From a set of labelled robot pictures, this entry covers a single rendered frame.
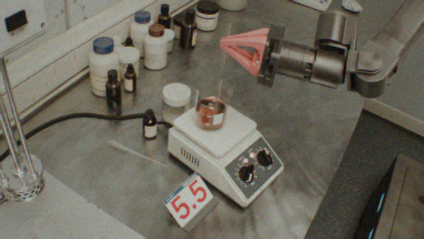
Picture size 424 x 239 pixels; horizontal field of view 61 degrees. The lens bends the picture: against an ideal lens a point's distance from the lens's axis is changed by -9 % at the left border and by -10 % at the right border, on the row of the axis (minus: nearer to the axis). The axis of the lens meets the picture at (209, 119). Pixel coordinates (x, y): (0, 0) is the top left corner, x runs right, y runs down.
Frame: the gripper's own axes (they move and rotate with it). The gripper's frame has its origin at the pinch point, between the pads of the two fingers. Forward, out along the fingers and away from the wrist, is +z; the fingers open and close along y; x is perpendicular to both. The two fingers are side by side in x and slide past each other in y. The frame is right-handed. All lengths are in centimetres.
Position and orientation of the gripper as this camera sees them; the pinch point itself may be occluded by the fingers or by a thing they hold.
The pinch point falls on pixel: (225, 43)
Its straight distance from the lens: 66.2
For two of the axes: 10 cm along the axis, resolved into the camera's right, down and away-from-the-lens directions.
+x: -1.1, 7.3, 6.7
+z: -9.6, -2.4, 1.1
